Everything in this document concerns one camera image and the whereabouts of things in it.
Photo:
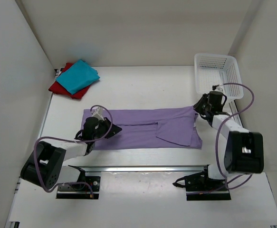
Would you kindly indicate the aluminium table edge rail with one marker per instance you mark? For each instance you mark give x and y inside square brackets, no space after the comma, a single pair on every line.
[142,168]

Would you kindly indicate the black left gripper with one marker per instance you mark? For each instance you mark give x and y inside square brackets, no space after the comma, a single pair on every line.
[115,129]

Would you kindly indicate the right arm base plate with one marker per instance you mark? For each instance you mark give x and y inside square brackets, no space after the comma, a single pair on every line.
[200,187]

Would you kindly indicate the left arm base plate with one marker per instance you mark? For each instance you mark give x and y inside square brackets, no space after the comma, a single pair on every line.
[80,191]

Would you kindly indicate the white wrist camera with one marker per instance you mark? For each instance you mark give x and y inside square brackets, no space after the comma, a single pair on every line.
[98,113]
[218,88]

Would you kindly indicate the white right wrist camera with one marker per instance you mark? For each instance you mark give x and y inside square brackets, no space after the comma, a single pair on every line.
[218,88]

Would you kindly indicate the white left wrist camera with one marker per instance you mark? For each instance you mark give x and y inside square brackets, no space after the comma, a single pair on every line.
[98,113]

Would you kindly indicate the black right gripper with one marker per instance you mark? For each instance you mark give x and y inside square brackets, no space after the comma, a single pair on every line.
[197,108]

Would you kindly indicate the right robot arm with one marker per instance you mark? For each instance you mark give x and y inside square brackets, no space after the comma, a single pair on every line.
[222,122]

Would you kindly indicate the purple t shirt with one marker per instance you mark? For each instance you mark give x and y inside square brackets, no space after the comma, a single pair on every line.
[158,128]

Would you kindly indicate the right side aluminium rail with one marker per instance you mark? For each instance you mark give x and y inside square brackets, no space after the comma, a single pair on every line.
[235,107]

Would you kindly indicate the teal t shirt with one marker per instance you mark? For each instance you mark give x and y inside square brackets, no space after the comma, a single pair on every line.
[66,79]

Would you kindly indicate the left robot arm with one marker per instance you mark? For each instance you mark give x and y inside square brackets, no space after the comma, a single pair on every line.
[44,166]

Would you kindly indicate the white plastic basket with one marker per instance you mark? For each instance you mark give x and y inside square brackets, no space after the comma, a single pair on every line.
[214,69]

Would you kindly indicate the left side aluminium rail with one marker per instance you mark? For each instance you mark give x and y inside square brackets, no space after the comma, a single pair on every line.
[28,101]

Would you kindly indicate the red t shirt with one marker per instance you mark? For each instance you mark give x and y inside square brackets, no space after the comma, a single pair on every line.
[58,89]

